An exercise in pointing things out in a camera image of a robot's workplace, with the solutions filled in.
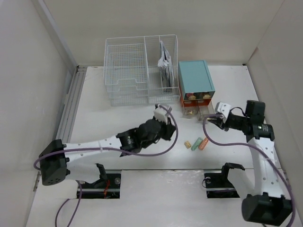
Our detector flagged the green highlighter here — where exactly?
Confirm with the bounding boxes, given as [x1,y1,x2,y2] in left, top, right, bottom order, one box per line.
[191,137,203,151]

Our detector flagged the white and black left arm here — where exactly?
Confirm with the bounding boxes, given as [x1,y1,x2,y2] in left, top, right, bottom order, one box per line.
[34,118,178,188]

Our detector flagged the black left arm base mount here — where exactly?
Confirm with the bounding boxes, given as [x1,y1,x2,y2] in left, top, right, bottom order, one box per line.
[76,164,122,199]

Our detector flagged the white wire mesh organizer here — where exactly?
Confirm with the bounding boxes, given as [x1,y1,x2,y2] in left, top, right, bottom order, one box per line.
[103,35,180,106]

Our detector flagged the aluminium rail frame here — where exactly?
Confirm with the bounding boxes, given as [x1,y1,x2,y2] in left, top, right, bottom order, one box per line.
[52,66,87,143]

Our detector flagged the teal mini drawer cabinet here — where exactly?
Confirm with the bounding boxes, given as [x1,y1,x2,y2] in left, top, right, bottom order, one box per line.
[178,60,215,107]

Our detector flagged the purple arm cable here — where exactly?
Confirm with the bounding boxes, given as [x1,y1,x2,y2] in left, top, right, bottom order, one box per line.
[202,114,296,227]
[34,104,179,227]

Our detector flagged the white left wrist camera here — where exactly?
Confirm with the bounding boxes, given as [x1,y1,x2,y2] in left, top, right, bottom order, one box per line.
[153,104,172,124]

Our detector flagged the yellow small clip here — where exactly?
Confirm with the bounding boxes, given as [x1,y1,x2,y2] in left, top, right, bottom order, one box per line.
[184,141,191,149]

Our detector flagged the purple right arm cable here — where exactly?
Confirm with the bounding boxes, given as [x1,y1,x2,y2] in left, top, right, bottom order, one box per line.
[202,114,296,227]

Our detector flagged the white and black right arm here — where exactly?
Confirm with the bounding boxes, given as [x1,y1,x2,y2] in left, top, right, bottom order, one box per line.
[203,100,296,227]

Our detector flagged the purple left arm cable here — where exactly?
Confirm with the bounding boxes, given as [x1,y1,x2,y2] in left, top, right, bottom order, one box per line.
[34,104,179,227]

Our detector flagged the orange highlighter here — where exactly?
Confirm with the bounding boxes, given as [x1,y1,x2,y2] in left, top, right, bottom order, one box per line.
[198,137,209,150]

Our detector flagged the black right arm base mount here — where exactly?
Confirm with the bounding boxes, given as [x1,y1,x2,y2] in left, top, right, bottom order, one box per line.
[202,163,245,199]

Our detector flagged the grey setup guide booklet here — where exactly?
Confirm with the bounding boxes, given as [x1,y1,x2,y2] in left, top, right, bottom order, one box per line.
[158,41,174,87]

